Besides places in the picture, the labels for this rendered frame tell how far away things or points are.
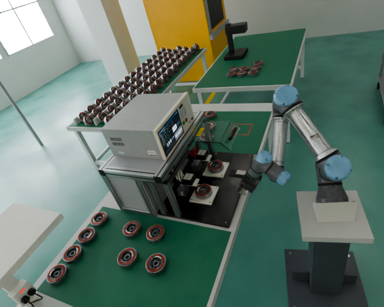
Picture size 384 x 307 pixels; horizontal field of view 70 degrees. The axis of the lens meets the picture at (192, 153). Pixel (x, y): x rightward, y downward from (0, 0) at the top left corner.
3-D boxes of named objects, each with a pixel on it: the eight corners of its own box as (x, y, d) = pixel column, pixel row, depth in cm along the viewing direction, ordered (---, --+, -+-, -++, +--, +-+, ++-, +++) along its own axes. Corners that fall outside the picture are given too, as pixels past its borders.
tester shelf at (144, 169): (205, 116, 193) (203, 111, 190) (162, 183, 147) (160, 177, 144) (153, 116, 212) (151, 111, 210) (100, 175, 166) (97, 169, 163)
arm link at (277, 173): (290, 175, 142) (272, 162, 145) (293, 174, 131) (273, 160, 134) (281, 187, 142) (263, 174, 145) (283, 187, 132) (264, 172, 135)
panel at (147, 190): (195, 149, 217) (186, 117, 199) (156, 214, 171) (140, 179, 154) (194, 149, 217) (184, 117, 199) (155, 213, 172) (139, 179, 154)
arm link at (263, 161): (270, 164, 132) (256, 153, 134) (261, 177, 140) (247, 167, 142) (277, 156, 137) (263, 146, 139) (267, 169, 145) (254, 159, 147)
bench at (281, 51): (306, 76, 439) (307, 27, 395) (292, 145, 313) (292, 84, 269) (239, 79, 487) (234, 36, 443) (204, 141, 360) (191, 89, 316)
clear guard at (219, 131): (239, 128, 183) (239, 120, 179) (230, 150, 166) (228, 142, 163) (195, 127, 197) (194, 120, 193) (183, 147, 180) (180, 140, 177)
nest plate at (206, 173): (229, 163, 193) (229, 162, 193) (223, 178, 183) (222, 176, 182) (209, 162, 200) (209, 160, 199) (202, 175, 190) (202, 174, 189)
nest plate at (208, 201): (219, 187, 177) (218, 186, 176) (211, 205, 166) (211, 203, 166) (197, 185, 183) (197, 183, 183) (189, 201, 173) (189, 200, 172)
